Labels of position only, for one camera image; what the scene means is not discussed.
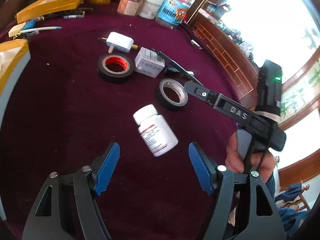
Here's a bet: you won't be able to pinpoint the black tape roll white core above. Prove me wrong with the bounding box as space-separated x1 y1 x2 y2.
155 79 188 110

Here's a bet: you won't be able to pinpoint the white bottle red label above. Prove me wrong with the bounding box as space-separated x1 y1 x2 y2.
133 104 178 157

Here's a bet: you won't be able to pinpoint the black gold lipstick tube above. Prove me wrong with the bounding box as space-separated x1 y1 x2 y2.
164 65 194 76

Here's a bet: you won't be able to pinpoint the black tape roll red core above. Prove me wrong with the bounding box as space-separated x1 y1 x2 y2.
98 54 135 83

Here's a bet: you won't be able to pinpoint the person's right hand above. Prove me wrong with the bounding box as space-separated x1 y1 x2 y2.
225 132 277 183

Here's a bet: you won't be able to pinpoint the yellow tipped black pen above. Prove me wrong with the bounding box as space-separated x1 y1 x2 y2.
98 32 202 85

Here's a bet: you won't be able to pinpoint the pink white small box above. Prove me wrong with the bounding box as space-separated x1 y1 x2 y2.
135 47 165 78

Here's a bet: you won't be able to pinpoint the maroon table cloth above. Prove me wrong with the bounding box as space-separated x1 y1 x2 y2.
1 2 238 239

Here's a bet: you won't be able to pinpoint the clear jar blue cartoon label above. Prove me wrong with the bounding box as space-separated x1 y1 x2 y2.
155 0 193 29

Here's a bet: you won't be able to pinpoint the near yellow cardboard tray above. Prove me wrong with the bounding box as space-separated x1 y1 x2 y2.
1 39 31 123

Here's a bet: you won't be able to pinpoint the yellow cardboard tray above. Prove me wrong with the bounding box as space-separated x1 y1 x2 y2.
1 39 31 123
16 0 83 24

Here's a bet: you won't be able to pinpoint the white tub with label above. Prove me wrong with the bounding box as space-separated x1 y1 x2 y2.
138 0 165 20

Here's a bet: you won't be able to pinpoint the white power adapter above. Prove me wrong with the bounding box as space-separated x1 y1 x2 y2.
106 31 134 54

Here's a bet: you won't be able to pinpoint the clear jar orange label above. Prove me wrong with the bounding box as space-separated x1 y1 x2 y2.
117 0 144 16

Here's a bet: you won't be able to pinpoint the white blue pen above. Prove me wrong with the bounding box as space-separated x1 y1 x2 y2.
20 26 63 34

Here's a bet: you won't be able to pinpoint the cream eraser block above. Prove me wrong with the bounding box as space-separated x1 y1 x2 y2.
8 22 26 37

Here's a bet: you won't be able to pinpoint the black pens by far tray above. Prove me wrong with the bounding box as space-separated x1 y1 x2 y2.
35 8 93 21

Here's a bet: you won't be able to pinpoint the far yellow cardboard tray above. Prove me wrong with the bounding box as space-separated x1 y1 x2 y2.
16 0 83 24

